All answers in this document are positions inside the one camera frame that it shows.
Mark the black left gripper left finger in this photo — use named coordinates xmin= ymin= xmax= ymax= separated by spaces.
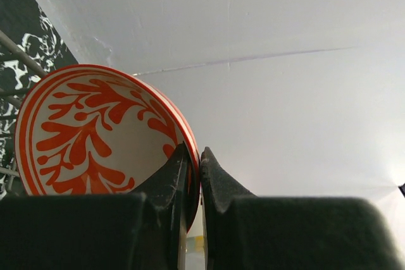
xmin=1 ymin=144 xmax=190 ymax=269

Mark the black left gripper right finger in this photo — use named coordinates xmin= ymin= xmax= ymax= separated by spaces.
xmin=200 ymin=147 xmax=402 ymax=269

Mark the orange leaf patterned bowl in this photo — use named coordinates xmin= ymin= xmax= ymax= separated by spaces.
xmin=15 ymin=64 xmax=200 ymax=226

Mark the white round drawer cabinet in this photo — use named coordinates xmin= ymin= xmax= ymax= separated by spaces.
xmin=185 ymin=235 xmax=206 ymax=270

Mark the grey wire dish rack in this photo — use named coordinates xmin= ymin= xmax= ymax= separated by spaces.
xmin=1 ymin=30 xmax=58 ymax=197

